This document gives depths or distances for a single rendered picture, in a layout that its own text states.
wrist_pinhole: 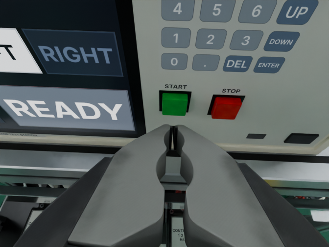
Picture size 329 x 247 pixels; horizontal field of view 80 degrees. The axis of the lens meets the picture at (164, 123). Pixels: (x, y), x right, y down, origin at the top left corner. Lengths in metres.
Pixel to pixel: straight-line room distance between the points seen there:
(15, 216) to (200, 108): 0.56
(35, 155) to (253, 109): 0.20
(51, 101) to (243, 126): 0.16
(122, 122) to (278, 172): 0.15
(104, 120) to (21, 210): 0.49
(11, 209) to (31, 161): 0.42
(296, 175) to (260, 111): 0.08
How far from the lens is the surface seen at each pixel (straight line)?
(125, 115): 0.16
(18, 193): 0.31
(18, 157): 0.24
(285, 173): 0.22
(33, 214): 0.44
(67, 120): 0.19
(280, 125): 0.19
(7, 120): 0.22
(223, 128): 0.18
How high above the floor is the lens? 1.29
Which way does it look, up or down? 53 degrees down
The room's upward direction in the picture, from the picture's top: 1 degrees clockwise
